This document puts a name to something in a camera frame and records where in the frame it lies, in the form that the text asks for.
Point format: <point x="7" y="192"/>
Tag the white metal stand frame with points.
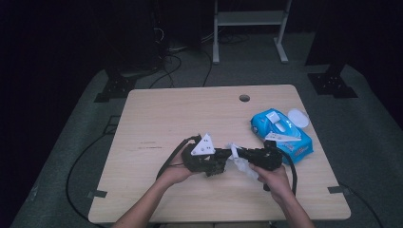
<point x="250" y="18"/>

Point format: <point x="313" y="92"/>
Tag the white round plastic lid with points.
<point x="298" y="117"/>

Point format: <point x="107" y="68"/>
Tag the black stand base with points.
<point x="115" y="88"/>
<point x="332" y="84"/>

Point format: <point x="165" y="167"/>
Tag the person's left hand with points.
<point x="176" y="172"/>

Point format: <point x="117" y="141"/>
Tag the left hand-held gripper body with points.
<point x="202" y="148"/>

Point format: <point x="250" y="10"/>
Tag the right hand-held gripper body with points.
<point x="267" y="158"/>

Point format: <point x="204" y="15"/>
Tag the person's right hand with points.
<point x="275" y="182"/>

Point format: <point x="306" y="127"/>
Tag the blue wet wipe packet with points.
<point x="291" y="148"/>

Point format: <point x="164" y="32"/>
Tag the grey tape piece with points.
<point x="97" y="193"/>
<point x="337" y="189"/>

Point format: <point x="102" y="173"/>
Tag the white wet wipe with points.
<point x="240" y="164"/>

